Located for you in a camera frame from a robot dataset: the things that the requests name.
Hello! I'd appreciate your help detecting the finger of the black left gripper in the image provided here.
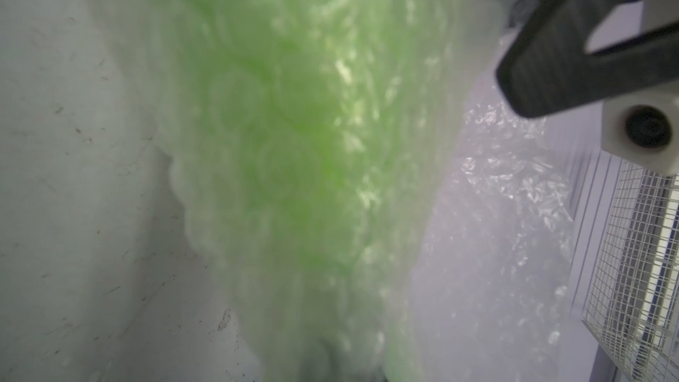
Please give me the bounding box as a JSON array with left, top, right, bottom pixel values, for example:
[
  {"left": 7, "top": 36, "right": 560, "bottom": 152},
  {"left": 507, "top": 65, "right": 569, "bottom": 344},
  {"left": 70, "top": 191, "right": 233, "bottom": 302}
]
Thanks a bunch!
[{"left": 496, "top": 0, "right": 678, "bottom": 118}]

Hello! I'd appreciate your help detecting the clear bubble wrap sheet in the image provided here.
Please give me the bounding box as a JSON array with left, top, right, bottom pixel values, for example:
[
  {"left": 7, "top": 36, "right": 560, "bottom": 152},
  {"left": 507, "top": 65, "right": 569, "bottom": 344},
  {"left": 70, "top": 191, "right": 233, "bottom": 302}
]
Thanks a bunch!
[{"left": 84, "top": 0, "right": 573, "bottom": 381}]

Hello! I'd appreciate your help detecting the green plastic wine glass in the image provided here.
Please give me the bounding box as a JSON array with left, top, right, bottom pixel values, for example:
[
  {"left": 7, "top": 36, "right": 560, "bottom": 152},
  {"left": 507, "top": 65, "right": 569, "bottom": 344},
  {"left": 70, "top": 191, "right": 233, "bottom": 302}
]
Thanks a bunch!
[{"left": 153, "top": 0, "right": 477, "bottom": 381}]

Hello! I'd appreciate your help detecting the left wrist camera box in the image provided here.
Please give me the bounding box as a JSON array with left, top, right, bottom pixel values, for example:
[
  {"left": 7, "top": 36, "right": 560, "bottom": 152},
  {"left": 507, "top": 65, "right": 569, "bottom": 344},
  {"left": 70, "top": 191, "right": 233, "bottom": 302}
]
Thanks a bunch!
[{"left": 590, "top": 0, "right": 678, "bottom": 176}]

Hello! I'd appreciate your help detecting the white wire back basket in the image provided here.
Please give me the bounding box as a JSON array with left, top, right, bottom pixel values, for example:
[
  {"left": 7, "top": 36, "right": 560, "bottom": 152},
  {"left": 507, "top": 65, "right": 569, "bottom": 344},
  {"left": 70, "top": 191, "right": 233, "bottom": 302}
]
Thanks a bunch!
[{"left": 580, "top": 153, "right": 679, "bottom": 382}]

